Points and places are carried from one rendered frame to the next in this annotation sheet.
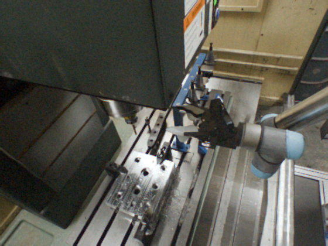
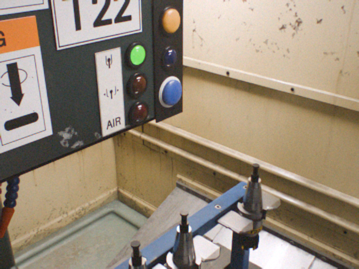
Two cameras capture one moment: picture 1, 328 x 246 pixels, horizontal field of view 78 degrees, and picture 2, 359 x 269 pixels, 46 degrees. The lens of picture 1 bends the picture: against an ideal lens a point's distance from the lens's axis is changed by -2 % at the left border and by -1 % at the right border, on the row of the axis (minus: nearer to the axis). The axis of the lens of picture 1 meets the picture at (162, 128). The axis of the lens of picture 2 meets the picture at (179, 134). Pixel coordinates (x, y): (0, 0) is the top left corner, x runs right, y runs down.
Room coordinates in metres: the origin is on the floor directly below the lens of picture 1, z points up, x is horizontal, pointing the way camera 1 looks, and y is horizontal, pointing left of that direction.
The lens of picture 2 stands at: (0.22, -0.34, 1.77)
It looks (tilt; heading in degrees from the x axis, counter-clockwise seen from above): 26 degrees down; 13
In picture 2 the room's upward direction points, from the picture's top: straight up
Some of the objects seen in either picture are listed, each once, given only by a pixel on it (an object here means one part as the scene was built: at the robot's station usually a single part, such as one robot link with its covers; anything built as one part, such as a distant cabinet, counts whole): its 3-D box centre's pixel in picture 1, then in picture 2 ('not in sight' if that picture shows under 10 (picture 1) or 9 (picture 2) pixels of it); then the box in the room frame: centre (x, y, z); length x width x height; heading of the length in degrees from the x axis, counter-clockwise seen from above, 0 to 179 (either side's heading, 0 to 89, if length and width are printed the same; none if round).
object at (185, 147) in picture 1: (178, 130); not in sight; (0.68, -0.08, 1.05); 0.10 x 0.05 x 0.30; 60
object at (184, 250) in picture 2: (199, 79); (184, 244); (0.80, -0.21, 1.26); 0.04 x 0.04 x 0.07
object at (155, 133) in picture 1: (157, 132); not in sight; (0.80, 0.03, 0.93); 0.26 x 0.05 x 0.06; 155
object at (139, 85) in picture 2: not in sight; (138, 85); (0.62, -0.20, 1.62); 0.02 x 0.01 x 0.02; 150
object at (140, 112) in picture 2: not in sight; (139, 113); (0.62, -0.20, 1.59); 0.02 x 0.01 x 0.02; 150
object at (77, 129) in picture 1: (61, 129); not in sight; (0.72, 0.49, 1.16); 0.48 x 0.05 x 0.51; 150
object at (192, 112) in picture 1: (190, 114); not in sight; (0.46, -0.09, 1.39); 0.09 x 0.03 x 0.06; 41
